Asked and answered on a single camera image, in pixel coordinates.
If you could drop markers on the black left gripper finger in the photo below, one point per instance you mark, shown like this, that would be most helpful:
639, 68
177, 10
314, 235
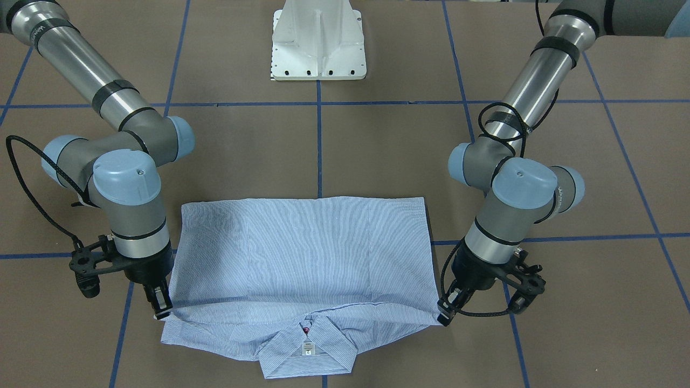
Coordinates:
451, 304

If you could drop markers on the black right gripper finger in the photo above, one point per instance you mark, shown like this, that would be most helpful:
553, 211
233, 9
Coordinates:
159, 299

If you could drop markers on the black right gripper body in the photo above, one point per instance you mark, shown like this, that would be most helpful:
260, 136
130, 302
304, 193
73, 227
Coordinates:
143, 271

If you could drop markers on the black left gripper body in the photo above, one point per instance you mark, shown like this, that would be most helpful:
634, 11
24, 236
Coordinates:
470, 272

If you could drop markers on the blue striped button shirt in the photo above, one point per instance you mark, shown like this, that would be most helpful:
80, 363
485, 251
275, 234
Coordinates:
301, 286

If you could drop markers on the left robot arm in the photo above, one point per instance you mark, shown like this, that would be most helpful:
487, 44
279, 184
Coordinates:
521, 192

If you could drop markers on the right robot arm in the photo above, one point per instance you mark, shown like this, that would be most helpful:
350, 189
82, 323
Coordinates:
118, 173

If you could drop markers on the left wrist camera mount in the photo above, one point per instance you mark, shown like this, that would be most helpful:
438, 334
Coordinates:
525, 279

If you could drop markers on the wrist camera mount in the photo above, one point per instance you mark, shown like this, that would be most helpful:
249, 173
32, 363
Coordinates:
88, 262
525, 279

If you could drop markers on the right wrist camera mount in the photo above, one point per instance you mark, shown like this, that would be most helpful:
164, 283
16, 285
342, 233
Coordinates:
88, 262

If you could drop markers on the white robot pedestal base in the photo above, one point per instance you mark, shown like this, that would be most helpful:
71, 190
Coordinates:
318, 41

